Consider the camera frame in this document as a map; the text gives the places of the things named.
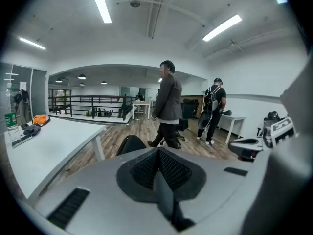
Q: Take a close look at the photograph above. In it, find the large white table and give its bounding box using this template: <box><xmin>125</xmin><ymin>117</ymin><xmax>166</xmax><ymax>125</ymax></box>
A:
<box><xmin>4</xmin><ymin>116</ymin><xmax>106</xmax><ymax>207</ymax></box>

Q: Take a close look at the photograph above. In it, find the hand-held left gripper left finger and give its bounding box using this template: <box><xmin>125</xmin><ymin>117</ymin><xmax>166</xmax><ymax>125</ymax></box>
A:
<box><xmin>34</xmin><ymin>147</ymin><xmax>180</xmax><ymax>235</ymax></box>

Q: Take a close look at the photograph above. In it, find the gray oval shell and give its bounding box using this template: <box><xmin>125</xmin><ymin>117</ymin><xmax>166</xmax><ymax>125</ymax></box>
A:
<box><xmin>198</xmin><ymin>111</ymin><xmax>213</xmax><ymax>130</ymax></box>

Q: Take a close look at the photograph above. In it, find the ceiling tube light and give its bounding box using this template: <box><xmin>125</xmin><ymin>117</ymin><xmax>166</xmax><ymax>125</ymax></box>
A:
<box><xmin>202</xmin><ymin>14</ymin><xmax>243</xmax><ymax>42</ymax></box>
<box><xmin>19</xmin><ymin>37</ymin><xmax>46</xmax><ymax>50</ymax></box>
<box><xmin>88</xmin><ymin>0</ymin><xmax>112</xmax><ymax>24</ymax></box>

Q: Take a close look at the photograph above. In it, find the orange bag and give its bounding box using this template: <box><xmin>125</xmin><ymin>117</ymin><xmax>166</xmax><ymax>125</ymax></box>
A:
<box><xmin>32</xmin><ymin>114</ymin><xmax>51</xmax><ymax>127</ymax></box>

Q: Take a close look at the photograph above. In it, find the green label bottle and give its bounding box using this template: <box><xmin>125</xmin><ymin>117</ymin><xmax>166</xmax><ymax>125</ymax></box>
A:
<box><xmin>4</xmin><ymin>111</ymin><xmax>20</xmax><ymax>144</ymax></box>

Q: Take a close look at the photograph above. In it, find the black office chair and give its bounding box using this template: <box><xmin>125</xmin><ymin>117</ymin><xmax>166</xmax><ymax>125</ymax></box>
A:
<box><xmin>160</xmin><ymin>98</ymin><xmax>200</xmax><ymax>149</ymax></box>

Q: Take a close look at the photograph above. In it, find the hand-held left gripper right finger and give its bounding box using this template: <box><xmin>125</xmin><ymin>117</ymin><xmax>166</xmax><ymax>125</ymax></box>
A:
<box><xmin>157</xmin><ymin>147</ymin><xmax>255</xmax><ymax>235</ymax></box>

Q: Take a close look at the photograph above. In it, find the small white table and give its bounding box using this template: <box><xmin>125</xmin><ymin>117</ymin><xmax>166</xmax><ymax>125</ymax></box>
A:
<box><xmin>217</xmin><ymin>113</ymin><xmax>246</xmax><ymax>144</ymax></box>

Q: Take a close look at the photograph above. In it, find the black folding chair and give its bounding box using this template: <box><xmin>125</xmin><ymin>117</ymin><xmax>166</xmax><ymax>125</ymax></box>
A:
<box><xmin>115</xmin><ymin>135</ymin><xmax>147</xmax><ymax>156</ymax></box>

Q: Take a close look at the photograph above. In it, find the black metal railing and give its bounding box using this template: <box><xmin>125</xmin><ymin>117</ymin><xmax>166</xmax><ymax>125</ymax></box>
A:
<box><xmin>47</xmin><ymin>95</ymin><xmax>137</xmax><ymax>121</ymax></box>

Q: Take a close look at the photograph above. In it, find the wooden top table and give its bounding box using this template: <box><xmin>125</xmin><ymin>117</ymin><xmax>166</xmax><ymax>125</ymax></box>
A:
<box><xmin>132</xmin><ymin>101</ymin><xmax>151</xmax><ymax>121</ymax></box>

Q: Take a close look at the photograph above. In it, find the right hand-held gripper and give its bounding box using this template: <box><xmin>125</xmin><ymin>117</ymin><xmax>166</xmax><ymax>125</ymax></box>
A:
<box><xmin>228</xmin><ymin>111</ymin><xmax>298</xmax><ymax>162</ymax></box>

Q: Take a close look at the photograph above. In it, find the black remote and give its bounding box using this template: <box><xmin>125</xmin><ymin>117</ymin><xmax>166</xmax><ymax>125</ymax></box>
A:
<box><xmin>11</xmin><ymin>133</ymin><xmax>33</xmax><ymax>149</ymax></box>

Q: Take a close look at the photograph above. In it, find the gray door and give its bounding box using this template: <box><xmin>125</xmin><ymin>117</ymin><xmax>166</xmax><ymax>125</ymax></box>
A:
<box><xmin>31</xmin><ymin>68</ymin><xmax>48</xmax><ymax>119</ymax></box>

